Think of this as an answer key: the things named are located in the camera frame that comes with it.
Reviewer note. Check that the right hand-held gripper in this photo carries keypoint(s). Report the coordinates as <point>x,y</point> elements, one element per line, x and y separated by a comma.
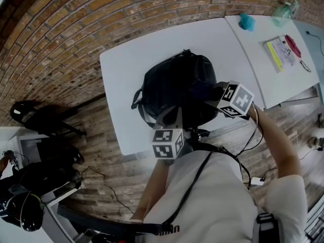
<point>238,99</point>

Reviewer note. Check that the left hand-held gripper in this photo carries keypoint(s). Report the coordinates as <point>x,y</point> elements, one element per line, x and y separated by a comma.
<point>164,143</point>

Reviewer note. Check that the dark blue cloth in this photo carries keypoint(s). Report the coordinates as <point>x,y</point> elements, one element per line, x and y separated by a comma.
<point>201,90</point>

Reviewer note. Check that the black backpack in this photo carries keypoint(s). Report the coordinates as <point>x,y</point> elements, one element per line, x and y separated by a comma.
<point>172,85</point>

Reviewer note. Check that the person's right forearm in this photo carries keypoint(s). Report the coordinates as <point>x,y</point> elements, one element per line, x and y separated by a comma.
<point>278,140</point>

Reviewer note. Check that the person's left forearm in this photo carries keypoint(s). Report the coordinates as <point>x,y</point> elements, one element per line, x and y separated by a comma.
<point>149,191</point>

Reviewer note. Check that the yellow edged booklet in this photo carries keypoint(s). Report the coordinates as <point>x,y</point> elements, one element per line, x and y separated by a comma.
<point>278,54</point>

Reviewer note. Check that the teal crumpled rag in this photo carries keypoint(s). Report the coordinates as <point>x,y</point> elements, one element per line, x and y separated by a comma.
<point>247,21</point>

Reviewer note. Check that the red pouch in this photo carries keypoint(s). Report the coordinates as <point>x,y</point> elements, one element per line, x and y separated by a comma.
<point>293,45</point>

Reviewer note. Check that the white adapter box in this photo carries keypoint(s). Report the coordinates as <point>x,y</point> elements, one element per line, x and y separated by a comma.
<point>257,181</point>

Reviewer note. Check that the person's white shirt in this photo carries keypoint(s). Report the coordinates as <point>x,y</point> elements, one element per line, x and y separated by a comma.
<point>215,204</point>

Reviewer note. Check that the green spray bottle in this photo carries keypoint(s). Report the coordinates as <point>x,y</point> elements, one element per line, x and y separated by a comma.
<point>283,14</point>

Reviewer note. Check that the black curved bar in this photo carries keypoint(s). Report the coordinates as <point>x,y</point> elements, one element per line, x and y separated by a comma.
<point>96,219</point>

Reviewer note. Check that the black folding chair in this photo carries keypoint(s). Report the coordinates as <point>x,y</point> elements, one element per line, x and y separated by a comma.
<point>43,118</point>

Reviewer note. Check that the gray desk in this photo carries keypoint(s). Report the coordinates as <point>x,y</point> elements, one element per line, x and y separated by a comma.
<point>58,194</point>
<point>27,145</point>

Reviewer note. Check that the black harness buckle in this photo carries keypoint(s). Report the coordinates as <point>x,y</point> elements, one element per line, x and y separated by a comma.
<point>267,224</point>

